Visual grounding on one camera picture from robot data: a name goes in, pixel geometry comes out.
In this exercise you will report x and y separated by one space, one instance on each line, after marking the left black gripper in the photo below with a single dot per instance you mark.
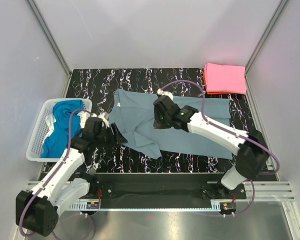
113 135

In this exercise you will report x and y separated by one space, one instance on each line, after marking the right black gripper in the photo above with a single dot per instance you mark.
161 116

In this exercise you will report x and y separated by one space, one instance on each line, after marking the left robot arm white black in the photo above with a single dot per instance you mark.
37 211

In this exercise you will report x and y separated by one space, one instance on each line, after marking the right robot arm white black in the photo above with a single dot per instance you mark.
249 147

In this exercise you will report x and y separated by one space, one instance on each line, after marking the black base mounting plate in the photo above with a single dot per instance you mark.
155 187

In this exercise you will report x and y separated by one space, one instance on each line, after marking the orange folded t shirt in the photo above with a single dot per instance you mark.
206 86

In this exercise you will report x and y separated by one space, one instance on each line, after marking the bright blue t shirt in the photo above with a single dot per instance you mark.
55 144

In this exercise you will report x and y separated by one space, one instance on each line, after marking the white cloth in basket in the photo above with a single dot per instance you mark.
50 120

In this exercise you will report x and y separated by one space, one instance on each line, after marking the pink folded t shirt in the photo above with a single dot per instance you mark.
225 78

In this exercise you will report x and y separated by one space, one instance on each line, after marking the white plastic laundry basket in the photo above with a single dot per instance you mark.
35 147

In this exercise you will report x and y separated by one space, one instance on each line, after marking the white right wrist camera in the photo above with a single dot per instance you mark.
161 92

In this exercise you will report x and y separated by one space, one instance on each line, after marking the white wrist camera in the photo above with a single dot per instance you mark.
161 92
104 116

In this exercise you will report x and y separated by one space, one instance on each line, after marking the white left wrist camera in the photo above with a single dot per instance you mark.
104 116

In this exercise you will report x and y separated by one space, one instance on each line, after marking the white slotted cable duct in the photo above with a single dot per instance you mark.
129 206

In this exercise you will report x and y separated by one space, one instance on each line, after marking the left aluminium frame post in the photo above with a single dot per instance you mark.
48 35

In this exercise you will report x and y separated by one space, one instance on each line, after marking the aluminium frame post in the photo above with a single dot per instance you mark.
48 35
266 33

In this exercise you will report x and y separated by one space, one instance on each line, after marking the right aluminium frame post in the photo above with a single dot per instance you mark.
266 33

